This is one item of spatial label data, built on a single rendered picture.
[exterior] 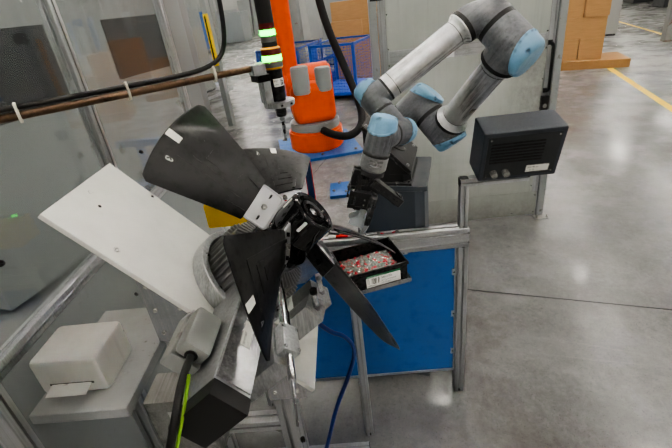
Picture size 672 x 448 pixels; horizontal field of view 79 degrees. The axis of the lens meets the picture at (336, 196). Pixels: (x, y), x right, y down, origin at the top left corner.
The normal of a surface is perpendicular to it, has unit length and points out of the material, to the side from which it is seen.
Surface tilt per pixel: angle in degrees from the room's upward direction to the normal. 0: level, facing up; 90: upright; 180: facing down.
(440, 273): 90
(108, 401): 0
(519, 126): 15
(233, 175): 65
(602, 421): 0
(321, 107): 90
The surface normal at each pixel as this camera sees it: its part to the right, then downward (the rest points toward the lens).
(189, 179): 0.64, -0.11
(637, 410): -0.11, -0.89
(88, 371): 0.00, 0.44
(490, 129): -0.11, -0.75
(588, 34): -0.30, 0.45
